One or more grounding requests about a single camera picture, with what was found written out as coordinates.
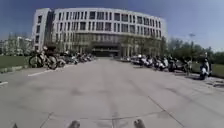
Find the row of parked bicycles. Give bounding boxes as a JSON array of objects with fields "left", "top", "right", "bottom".
[{"left": 27, "top": 45, "right": 97, "bottom": 71}]

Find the robot's own part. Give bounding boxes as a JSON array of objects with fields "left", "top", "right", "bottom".
[
  {"left": 67, "top": 120, "right": 81, "bottom": 128},
  {"left": 133, "top": 118, "right": 147, "bottom": 128}
]

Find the street lamp pole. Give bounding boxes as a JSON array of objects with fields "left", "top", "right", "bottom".
[{"left": 188, "top": 32, "right": 196, "bottom": 61}]

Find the large white curved building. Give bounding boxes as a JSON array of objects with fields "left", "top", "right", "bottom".
[{"left": 30, "top": 7, "right": 168, "bottom": 58}]

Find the row of parked scooters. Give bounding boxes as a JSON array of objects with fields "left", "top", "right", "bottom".
[{"left": 120, "top": 52, "right": 213, "bottom": 81}]

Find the green lawn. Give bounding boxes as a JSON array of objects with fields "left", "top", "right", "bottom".
[{"left": 0, "top": 55, "right": 34, "bottom": 70}]

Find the grey concrete paved road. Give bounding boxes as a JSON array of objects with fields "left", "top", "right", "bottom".
[{"left": 0, "top": 57, "right": 224, "bottom": 128}]

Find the row of green trees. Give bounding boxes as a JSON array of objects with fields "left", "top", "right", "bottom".
[{"left": 161, "top": 36, "right": 224, "bottom": 65}]

